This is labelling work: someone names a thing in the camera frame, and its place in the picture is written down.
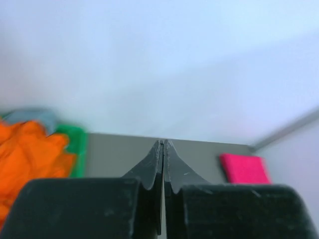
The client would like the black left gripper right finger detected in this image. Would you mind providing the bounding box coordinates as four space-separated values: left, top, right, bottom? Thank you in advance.
163 140 319 239

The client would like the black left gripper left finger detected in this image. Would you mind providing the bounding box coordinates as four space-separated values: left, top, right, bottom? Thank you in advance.
0 140 163 239

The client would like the orange t shirt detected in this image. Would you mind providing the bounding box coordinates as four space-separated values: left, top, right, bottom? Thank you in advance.
0 121 76 224

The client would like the folded pink t shirt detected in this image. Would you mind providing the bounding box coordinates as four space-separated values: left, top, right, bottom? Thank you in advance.
219 153 272 184

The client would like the green plastic bin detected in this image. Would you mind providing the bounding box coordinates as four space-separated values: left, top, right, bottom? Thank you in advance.
0 113 88 179

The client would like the grey-blue t shirt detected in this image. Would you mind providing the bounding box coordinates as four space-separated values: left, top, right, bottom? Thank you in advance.
3 108 58 135

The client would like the aluminium corner post right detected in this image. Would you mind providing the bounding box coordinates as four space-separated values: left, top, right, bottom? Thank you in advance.
250 106 319 153

